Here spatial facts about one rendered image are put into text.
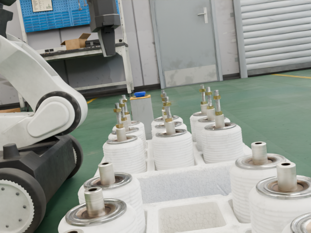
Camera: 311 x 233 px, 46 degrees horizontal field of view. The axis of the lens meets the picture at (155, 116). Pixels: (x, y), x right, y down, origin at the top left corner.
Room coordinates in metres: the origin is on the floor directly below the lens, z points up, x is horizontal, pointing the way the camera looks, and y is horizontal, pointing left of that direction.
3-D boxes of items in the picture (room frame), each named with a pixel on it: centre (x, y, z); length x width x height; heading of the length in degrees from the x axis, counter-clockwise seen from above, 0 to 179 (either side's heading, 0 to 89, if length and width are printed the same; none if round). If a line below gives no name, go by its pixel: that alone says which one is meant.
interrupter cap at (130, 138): (0.87, 0.09, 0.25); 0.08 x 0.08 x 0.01
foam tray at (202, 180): (0.99, -0.03, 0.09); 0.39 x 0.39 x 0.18; 0
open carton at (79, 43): (5.66, 1.02, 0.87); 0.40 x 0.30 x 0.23; 75
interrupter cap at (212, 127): (0.87, -0.15, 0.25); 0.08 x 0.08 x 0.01
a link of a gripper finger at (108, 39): (0.85, 0.08, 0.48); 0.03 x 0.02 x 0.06; 106
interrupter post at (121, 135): (0.87, 0.09, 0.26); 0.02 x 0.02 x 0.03
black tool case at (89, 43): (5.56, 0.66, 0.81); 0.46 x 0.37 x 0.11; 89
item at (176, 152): (0.87, -0.03, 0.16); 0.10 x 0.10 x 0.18
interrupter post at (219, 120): (0.87, -0.15, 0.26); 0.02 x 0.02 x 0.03
